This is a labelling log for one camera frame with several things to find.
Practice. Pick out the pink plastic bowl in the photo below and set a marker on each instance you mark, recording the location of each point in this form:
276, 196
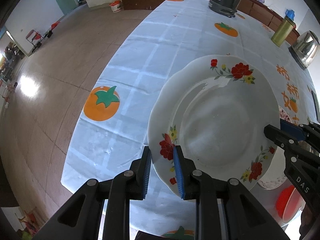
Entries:
288, 203

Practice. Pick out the stainless electric kettle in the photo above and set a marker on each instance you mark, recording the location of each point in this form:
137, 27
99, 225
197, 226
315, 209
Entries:
305, 49

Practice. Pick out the blue thermos bottle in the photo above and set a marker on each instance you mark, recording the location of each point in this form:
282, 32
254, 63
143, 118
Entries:
290, 14

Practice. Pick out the green gold tumbler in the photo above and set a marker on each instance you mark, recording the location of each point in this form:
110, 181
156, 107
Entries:
283, 31

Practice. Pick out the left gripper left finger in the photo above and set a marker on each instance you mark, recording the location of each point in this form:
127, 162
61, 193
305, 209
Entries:
80, 216

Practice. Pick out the red folding chair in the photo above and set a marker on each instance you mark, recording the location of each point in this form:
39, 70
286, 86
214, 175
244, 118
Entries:
35, 39

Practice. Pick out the red flower white plate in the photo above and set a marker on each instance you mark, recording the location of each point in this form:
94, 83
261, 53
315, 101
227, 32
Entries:
215, 109

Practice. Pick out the persimmon print tablecloth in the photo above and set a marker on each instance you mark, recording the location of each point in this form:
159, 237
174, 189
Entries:
174, 34

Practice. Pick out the pink floral rim plate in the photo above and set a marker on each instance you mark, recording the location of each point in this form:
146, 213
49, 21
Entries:
274, 177

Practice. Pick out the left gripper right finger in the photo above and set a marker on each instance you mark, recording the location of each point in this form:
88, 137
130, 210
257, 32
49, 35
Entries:
224, 209

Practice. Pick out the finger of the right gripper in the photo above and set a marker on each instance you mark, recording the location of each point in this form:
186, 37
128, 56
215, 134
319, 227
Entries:
290, 145
303, 132

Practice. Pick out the white orange bucket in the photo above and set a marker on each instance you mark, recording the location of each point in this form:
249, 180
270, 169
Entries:
116, 6

